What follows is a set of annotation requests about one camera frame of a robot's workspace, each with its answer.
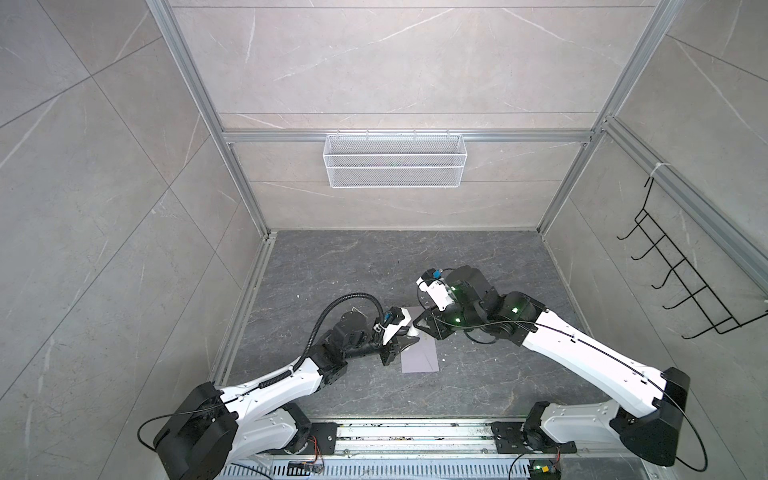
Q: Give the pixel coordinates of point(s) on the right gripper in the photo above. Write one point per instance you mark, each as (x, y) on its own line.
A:
(436, 328)

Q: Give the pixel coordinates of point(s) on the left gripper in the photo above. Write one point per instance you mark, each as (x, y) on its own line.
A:
(394, 346)

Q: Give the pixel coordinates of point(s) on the grey purple envelope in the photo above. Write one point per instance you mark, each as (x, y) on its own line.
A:
(421, 357)

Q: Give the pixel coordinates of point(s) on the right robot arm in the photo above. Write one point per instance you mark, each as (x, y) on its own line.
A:
(645, 409)

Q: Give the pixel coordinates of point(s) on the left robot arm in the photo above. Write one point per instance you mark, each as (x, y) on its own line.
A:
(214, 427)

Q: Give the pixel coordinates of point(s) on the aluminium rail frame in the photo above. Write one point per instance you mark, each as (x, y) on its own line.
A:
(448, 437)

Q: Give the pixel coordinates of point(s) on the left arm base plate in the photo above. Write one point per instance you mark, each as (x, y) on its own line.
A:
(321, 435)

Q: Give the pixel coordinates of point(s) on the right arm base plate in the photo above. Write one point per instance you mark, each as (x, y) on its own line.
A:
(509, 437)

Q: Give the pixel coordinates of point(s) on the white vented cable duct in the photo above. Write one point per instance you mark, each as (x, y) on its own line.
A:
(385, 469)

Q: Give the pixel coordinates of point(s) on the black wire hook rack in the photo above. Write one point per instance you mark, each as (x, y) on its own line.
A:
(679, 266)

